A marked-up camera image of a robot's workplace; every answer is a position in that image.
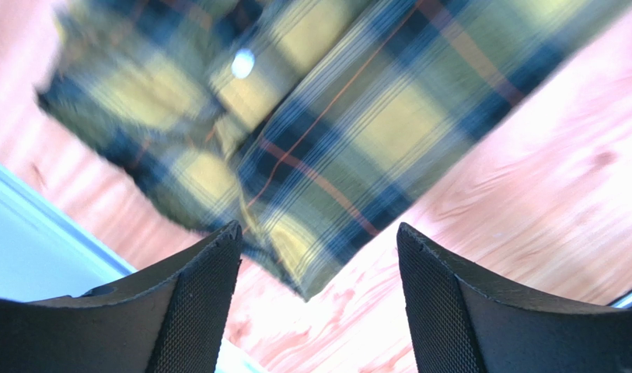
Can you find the yellow plaid long sleeve shirt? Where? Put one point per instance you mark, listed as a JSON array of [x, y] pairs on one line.
[[314, 124]]

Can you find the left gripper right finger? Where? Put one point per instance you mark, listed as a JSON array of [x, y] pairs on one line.
[[466, 318]]

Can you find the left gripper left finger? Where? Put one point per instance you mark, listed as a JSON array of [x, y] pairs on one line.
[[169, 317]]

